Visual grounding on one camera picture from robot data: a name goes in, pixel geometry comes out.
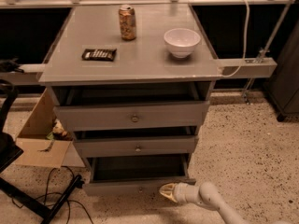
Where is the brown item in box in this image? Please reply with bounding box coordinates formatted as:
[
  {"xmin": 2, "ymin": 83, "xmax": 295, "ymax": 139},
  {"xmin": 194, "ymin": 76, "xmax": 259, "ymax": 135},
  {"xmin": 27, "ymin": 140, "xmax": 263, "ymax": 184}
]
[{"xmin": 52, "ymin": 119, "xmax": 72, "ymax": 141}]

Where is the black floor cable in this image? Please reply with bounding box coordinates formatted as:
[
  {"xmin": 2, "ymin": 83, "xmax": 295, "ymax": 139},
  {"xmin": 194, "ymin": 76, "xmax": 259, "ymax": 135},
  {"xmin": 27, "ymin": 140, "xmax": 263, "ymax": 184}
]
[{"xmin": 8, "ymin": 166, "xmax": 95, "ymax": 224}]

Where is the grey drawer cabinet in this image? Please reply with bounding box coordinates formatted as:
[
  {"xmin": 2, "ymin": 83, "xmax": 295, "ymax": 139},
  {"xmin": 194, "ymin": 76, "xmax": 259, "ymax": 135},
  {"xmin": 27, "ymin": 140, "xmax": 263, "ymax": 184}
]
[{"xmin": 38, "ymin": 3, "xmax": 224, "ymax": 173}]

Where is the black stand frame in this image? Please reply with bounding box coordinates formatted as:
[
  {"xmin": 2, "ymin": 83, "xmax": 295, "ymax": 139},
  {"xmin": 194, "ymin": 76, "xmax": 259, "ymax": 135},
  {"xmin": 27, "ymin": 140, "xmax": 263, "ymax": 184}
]
[{"xmin": 0, "ymin": 79, "xmax": 85, "ymax": 224}]

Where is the metal railing beam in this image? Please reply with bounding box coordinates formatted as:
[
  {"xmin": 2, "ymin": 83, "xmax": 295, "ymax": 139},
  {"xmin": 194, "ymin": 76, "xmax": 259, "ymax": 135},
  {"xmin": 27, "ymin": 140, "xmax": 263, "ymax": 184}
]
[{"xmin": 1, "ymin": 58, "xmax": 277, "ymax": 85}]

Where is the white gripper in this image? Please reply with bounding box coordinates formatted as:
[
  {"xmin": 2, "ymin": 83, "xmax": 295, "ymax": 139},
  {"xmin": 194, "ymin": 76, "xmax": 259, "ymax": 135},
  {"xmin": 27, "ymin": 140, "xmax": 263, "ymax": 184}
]
[{"xmin": 159, "ymin": 183, "xmax": 201, "ymax": 203}]

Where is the white cable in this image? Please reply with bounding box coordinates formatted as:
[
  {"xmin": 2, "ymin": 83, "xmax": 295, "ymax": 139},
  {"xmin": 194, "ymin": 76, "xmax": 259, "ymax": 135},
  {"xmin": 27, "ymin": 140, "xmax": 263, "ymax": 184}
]
[{"xmin": 221, "ymin": 0, "xmax": 251, "ymax": 78}]

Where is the dark grey cabinet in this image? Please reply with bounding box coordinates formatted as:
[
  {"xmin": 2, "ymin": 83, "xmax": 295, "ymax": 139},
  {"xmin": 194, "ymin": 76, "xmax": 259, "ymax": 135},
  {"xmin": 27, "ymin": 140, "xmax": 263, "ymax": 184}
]
[{"xmin": 265, "ymin": 21, "xmax": 299, "ymax": 122}]

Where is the grey middle drawer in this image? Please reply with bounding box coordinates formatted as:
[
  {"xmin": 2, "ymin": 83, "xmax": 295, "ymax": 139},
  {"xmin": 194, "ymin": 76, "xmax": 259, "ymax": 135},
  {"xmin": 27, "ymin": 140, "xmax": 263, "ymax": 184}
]
[{"xmin": 74, "ymin": 135, "xmax": 198, "ymax": 158}]

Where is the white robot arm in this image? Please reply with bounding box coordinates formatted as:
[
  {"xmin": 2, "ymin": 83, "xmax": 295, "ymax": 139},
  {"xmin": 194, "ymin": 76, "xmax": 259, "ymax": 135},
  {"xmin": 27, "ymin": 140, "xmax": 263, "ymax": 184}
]
[{"xmin": 159, "ymin": 182, "xmax": 249, "ymax": 224}]

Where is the white bowl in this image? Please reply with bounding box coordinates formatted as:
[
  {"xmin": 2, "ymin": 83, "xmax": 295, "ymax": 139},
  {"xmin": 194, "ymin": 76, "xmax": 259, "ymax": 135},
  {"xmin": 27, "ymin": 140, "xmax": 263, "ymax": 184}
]
[{"xmin": 164, "ymin": 28, "xmax": 201, "ymax": 58}]

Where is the cardboard box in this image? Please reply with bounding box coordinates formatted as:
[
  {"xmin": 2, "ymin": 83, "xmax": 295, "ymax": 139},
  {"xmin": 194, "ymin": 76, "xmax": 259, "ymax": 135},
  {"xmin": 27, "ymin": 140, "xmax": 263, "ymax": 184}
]
[{"xmin": 15, "ymin": 91, "xmax": 71, "ymax": 168}]

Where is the grey bottom drawer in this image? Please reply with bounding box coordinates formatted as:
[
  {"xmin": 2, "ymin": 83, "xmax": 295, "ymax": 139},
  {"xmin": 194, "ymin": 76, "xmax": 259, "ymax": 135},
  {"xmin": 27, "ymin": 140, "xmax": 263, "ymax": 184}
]
[{"xmin": 83, "ymin": 154, "xmax": 195, "ymax": 196}]

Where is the orange soda can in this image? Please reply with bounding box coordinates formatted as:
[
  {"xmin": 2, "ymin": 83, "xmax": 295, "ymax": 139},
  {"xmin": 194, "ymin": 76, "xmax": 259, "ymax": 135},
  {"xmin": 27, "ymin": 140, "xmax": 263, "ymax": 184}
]
[{"xmin": 119, "ymin": 5, "xmax": 136, "ymax": 41}]

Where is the grey drawer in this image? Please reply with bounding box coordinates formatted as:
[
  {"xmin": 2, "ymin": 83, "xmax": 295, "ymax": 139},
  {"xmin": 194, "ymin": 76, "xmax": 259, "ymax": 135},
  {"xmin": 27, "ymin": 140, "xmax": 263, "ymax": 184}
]
[
  {"xmin": 74, "ymin": 135, "xmax": 198, "ymax": 158},
  {"xmin": 54, "ymin": 101, "xmax": 209, "ymax": 132},
  {"xmin": 83, "ymin": 154, "xmax": 195, "ymax": 196}
]

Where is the dark snack bar packet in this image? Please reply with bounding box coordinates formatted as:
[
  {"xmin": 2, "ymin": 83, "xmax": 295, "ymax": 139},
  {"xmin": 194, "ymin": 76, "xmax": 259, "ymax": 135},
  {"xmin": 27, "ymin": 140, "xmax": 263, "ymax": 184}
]
[{"xmin": 81, "ymin": 49, "xmax": 117, "ymax": 62}]

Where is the grey top drawer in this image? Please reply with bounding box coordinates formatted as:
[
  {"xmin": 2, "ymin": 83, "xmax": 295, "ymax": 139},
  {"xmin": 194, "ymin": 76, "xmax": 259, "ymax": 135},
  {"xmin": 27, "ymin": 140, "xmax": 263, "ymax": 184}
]
[{"xmin": 54, "ymin": 101, "xmax": 209, "ymax": 132}]

